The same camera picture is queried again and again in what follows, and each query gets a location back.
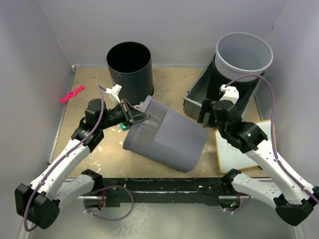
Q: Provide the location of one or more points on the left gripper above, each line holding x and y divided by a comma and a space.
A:
137, 116

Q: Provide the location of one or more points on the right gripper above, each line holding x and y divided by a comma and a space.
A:
206, 107

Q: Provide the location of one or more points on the grey ribbed laundry basket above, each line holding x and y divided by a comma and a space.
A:
166, 137

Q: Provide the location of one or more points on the dark blue cylindrical bin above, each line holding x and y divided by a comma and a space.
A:
130, 66

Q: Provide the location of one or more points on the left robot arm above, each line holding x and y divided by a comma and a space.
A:
40, 201

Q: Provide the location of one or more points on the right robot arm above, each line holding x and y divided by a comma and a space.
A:
291, 196

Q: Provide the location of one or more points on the green small box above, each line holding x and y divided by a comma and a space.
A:
124, 127

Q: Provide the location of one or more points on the grey rectangular plastic crate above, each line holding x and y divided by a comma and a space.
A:
197, 92

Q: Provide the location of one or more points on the light grey plastic bucket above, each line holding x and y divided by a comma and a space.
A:
240, 53

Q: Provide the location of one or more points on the pink plastic clip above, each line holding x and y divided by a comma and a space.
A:
72, 94

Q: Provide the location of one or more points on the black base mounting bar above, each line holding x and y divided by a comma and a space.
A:
208, 191

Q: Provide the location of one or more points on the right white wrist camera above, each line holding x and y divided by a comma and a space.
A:
229, 93

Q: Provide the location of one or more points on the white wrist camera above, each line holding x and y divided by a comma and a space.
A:
114, 93
229, 93

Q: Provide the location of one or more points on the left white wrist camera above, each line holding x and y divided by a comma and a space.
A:
114, 93

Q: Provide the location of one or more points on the small whiteboard with yellow frame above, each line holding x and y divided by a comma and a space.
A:
230, 157

